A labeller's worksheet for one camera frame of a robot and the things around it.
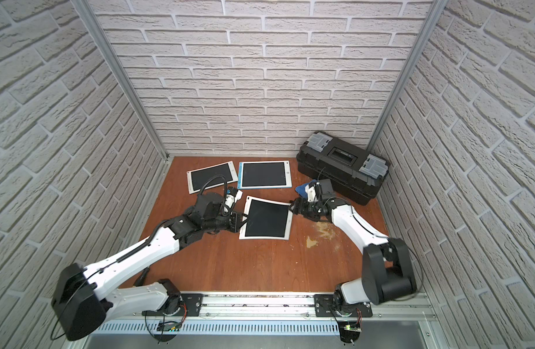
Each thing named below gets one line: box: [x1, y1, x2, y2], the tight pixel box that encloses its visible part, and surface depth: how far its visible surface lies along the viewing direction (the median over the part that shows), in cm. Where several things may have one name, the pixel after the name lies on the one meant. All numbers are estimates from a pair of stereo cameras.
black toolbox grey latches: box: [295, 131, 390, 206], surface depth 97 cm
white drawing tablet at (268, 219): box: [238, 195, 293, 240], surface depth 81 cm
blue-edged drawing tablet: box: [236, 160, 293, 190], surface depth 116 cm
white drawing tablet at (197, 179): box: [186, 160, 240, 195], surface depth 113 cm
